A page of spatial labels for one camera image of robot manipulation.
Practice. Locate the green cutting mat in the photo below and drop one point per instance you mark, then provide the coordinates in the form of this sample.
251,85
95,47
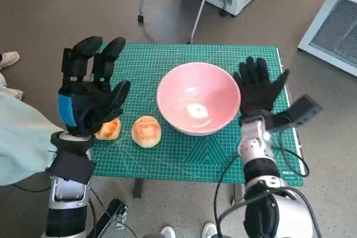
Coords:
173,160

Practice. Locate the black metal bracket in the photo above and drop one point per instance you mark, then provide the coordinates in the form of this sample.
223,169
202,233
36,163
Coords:
111,215

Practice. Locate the round pale toy bun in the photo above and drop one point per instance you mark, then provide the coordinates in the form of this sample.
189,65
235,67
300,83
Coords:
146,132

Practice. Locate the orange striped toy bread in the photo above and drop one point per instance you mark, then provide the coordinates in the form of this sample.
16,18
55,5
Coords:
110,130

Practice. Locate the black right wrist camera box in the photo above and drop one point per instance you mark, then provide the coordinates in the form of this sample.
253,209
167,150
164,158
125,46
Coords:
304,109

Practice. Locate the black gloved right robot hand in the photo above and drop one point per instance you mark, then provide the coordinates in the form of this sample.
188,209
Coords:
255,90

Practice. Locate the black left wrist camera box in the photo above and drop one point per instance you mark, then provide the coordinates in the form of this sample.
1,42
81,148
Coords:
71,167

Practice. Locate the dark table leg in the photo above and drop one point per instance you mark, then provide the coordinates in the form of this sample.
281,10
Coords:
237,194
138,189

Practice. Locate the white cabinet with grey grille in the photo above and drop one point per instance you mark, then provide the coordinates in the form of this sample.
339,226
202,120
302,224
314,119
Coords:
332,34

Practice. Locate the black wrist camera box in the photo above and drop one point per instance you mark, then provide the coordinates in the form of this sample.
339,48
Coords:
71,167
304,109

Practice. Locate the pink bowl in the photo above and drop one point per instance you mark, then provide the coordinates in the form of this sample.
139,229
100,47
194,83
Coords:
198,96

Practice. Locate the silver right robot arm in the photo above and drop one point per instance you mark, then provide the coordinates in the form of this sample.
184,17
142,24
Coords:
256,148

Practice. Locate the person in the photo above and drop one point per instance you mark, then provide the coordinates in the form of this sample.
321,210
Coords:
167,232
19,137

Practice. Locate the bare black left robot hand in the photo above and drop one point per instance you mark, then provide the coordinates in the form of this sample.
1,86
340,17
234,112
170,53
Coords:
83,101

